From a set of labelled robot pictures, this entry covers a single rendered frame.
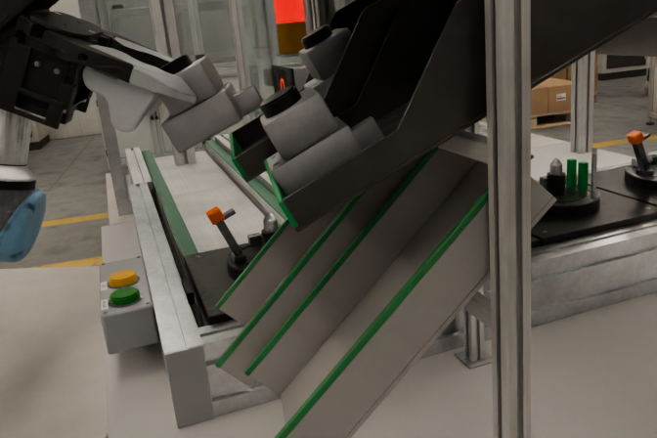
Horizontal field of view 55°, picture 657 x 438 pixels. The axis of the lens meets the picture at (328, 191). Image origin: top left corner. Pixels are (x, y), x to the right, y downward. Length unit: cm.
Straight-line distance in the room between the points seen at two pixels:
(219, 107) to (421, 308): 24
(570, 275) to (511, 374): 54
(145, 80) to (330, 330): 27
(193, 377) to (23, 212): 39
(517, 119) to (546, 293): 59
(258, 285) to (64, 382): 38
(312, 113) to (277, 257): 30
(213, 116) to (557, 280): 60
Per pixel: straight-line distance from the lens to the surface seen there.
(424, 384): 84
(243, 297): 72
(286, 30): 107
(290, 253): 71
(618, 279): 105
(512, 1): 39
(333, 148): 45
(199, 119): 55
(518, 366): 47
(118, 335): 93
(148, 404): 89
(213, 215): 89
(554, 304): 100
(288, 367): 59
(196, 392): 81
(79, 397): 95
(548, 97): 673
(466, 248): 44
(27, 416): 94
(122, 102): 55
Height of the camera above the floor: 132
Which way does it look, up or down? 16 degrees down
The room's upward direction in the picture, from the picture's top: 5 degrees counter-clockwise
